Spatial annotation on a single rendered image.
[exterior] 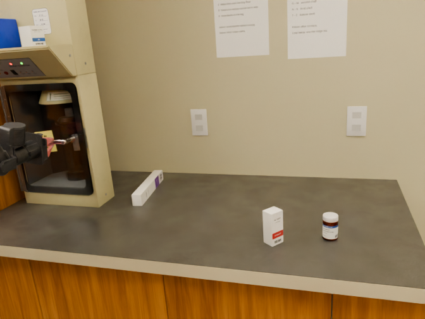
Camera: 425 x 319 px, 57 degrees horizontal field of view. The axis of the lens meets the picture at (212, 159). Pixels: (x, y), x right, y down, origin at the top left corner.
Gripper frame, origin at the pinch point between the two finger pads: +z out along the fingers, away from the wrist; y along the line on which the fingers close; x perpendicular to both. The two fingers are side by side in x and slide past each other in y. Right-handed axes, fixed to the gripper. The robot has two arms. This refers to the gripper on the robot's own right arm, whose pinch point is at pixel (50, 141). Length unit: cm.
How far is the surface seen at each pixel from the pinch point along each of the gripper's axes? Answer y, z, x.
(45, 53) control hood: 29.5, -5.3, -4.3
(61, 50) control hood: 30.3, -1.3, -7.0
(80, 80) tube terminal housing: 20.6, 6.0, -8.6
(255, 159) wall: -12, 46, -64
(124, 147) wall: -15, 48, -4
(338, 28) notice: 43, 44, -89
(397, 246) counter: -12, -11, -110
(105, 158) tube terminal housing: -8.4, 13.5, -12.7
